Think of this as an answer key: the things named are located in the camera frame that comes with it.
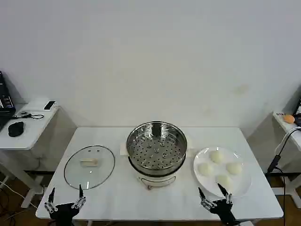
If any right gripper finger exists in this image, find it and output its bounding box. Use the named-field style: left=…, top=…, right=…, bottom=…
left=198, top=187, right=216, bottom=210
left=217, top=183, right=233, bottom=204

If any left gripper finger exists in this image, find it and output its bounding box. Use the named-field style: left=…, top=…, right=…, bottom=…
left=44, top=187, right=58, bottom=213
left=71, top=184, right=87, bottom=209

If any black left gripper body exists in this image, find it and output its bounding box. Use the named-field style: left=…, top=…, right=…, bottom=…
left=50, top=202, right=80, bottom=226

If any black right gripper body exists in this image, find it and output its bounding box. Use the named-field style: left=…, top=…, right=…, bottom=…
left=210, top=199, right=237, bottom=226

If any white round plate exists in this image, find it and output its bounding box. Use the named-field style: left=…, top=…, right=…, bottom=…
left=193, top=147, right=252, bottom=198

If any white steamed bun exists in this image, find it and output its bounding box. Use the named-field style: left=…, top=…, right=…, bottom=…
left=209, top=150, right=224, bottom=164
left=215, top=174, right=233, bottom=189
left=197, top=162, right=214, bottom=176
left=226, top=161, right=243, bottom=176

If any round glass lid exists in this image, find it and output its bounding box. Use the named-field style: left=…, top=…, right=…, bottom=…
left=63, top=145, right=116, bottom=190

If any white electric pot base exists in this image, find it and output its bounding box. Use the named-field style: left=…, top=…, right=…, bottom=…
left=128, top=154, right=186, bottom=191

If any white side table with laptop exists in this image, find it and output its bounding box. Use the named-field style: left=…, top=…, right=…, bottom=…
left=0, top=97, right=61, bottom=209

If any perforated steel steamer basket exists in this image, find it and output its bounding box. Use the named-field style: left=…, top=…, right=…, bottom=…
left=126, top=121, right=189, bottom=176

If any black computer mouse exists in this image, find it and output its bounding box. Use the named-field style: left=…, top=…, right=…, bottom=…
left=8, top=121, right=25, bottom=137

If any white side table with orange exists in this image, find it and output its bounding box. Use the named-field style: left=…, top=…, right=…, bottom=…
left=265, top=110, right=301, bottom=209

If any black laptop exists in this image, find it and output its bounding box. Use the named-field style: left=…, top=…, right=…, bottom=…
left=0, top=70, right=16, bottom=132

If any black box on side table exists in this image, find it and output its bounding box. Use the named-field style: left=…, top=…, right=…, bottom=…
left=293, top=97, right=301, bottom=116

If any black cable with adapter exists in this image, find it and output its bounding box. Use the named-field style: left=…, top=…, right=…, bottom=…
left=267, top=127, right=301, bottom=226

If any black cable on side table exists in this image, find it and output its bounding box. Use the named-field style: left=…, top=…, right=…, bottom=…
left=14, top=110, right=45, bottom=120

